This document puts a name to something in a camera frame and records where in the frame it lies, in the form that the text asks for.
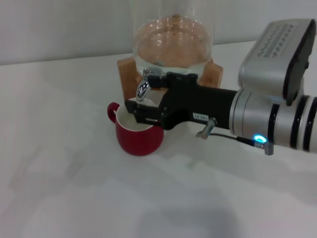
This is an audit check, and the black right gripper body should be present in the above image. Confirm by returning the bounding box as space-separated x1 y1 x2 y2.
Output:
158 71 239 131

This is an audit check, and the chrome faucet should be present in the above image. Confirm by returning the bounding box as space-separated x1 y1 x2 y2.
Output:
136 67 161 103

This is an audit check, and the red ceramic cup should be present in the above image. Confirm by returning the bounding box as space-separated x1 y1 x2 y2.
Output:
106 98 164 157

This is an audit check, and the wooden dispenser stand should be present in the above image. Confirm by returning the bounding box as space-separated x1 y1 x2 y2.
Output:
116 59 223 102

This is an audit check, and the glass water dispenser jar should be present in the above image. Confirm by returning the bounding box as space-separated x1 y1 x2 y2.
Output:
130 0 214 75

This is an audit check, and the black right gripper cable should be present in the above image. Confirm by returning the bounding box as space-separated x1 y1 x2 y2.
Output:
195 118 274 156

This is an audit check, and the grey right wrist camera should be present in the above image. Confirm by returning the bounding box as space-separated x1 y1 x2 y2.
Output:
237 18 317 107

